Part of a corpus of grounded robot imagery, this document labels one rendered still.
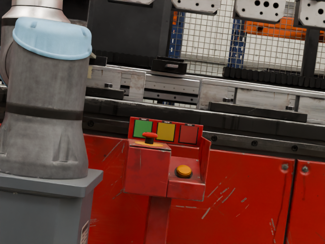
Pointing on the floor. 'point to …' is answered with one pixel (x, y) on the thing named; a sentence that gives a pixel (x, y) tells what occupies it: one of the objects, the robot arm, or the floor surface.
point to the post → (310, 53)
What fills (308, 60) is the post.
